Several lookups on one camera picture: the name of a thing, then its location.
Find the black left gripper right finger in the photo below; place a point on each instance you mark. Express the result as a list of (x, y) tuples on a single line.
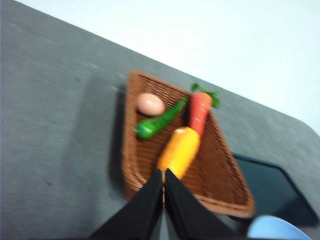
[(185, 212)]

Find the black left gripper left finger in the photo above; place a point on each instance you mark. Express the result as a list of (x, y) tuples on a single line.
[(140, 215)]

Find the yellow corn cob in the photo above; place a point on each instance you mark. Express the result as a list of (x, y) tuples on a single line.
[(178, 150)]

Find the blue plate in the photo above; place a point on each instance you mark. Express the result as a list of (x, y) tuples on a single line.
[(272, 228)]

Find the brown wicker basket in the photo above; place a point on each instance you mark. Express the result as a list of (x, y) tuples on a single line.
[(215, 172)]

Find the black rectangular tray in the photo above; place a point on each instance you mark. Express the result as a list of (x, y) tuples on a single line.
[(272, 185)]

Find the green pepper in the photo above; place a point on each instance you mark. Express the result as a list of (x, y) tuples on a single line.
[(155, 123)]

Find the orange carrot with green leaves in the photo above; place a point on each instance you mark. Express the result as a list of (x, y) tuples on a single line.
[(198, 110)]

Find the brown egg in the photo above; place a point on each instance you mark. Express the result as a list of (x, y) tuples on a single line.
[(150, 103)]

